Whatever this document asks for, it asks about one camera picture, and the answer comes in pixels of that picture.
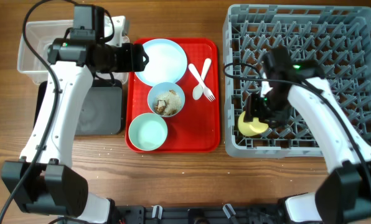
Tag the pink plastic fork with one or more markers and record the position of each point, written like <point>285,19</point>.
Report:
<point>208,93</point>

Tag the mint green bowl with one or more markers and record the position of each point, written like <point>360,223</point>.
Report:
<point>148,131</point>

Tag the yellow plastic cup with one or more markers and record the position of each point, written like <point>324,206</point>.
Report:
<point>251,128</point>

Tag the red serving tray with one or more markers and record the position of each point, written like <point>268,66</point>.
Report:
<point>196,128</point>

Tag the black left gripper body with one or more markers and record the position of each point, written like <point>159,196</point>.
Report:
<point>122,58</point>

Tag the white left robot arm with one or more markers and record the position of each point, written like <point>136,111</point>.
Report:
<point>42,180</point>

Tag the rice and food scraps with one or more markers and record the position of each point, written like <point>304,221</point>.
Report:
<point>168,103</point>

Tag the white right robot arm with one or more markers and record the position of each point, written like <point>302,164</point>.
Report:
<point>345,195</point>

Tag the cream plastic spoon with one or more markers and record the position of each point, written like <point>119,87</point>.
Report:
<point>197,92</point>

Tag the blue bowl with rice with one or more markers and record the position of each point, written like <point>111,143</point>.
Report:
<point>161,88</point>

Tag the grey dishwasher rack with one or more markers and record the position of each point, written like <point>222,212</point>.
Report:
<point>338,38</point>

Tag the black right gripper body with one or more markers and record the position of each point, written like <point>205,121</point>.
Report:
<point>269,109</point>

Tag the light blue plate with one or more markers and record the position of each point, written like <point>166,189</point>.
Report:
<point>167,62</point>

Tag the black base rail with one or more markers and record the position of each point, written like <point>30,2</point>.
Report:
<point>253,214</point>

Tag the clear plastic waste bin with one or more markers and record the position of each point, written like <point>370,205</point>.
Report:
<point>41,34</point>

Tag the black food waste tray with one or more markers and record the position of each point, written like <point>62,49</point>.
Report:
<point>102,110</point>

